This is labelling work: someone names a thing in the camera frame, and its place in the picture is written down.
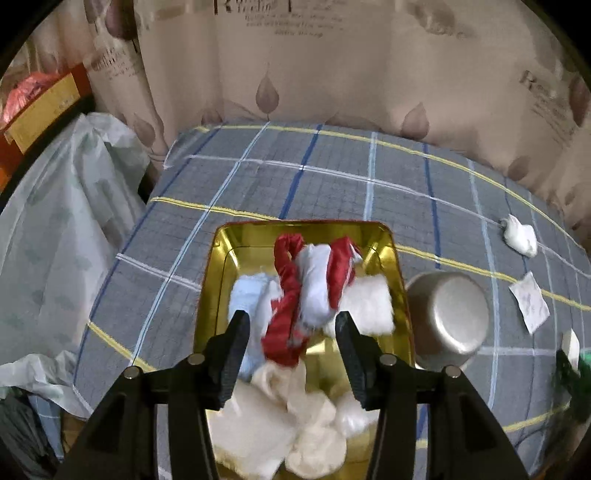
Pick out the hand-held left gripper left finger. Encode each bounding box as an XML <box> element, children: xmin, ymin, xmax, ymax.
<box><xmin>55</xmin><ymin>310</ymin><xmax>251</xmax><ymax>480</ymax></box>

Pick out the flat white packet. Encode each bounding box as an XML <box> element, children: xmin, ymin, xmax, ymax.
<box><xmin>509</xmin><ymin>271</ymin><xmax>551</xmax><ymax>335</ymax></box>

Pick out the cream soft cloth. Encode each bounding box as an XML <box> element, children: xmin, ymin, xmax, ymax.
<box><xmin>252</xmin><ymin>360</ymin><xmax>348</xmax><ymax>479</ymax></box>

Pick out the grey plaid bed sheet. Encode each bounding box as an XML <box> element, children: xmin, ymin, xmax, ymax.
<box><xmin>73</xmin><ymin>121</ymin><xmax>591</xmax><ymax>480</ymax></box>

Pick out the metal bowl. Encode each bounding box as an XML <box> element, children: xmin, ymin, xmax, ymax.
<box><xmin>406</xmin><ymin>271</ymin><xmax>491</xmax><ymax>371</ymax></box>

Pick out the beige leaf print curtain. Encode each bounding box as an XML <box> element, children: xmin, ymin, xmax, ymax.
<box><xmin>28</xmin><ymin>0</ymin><xmax>591</xmax><ymax>232</ymax></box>

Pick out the white towel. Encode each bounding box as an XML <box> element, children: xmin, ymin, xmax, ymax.
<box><xmin>210</xmin><ymin>378</ymin><xmax>297</xmax><ymax>479</ymax></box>

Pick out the light blue towel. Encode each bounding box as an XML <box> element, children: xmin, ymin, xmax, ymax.
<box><xmin>228</xmin><ymin>272</ymin><xmax>280</xmax><ymax>380</ymax></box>

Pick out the dark green cloth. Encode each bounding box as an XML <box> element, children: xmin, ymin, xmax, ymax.
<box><xmin>553</xmin><ymin>348</ymin><xmax>591</xmax><ymax>418</ymax></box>

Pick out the white fluffy square pad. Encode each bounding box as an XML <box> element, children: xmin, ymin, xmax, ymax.
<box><xmin>324</xmin><ymin>272</ymin><xmax>396</xmax><ymax>336</ymax></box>

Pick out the red and white cloth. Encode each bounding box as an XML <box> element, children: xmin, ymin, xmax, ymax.
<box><xmin>260</xmin><ymin>233</ymin><xmax>364</xmax><ymax>368</ymax></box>

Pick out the red box with yellow label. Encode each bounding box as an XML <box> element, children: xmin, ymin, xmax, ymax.
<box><xmin>4</xmin><ymin>64</ymin><xmax>94</xmax><ymax>156</ymax></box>

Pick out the translucent white plastic cover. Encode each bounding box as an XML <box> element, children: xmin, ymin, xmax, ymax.
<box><xmin>0</xmin><ymin>112</ymin><xmax>154</xmax><ymax>420</ymax></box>

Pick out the small white fluffy cloth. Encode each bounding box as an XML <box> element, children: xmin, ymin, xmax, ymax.
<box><xmin>332</xmin><ymin>391</ymin><xmax>380</xmax><ymax>437</ymax></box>

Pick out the white crumpled soft cloth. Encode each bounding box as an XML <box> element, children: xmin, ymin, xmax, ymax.
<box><xmin>501</xmin><ymin>214</ymin><xmax>539</xmax><ymax>257</ymax></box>

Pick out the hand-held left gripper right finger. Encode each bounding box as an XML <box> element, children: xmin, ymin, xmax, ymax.
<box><xmin>335</xmin><ymin>311</ymin><xmax>532</xmax><ymax>480</ymax></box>

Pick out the gold tray with red rim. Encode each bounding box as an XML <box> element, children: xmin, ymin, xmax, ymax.
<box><xmin>192</xmin><ymin>220</ymin><xmax>416</xmax><ymax>480</ymax></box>

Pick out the red plastic bag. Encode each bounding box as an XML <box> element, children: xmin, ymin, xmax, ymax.
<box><xmin>0</xmin><ymin>73</ymin><xmax>62</xmax><ymax>131</ymax></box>

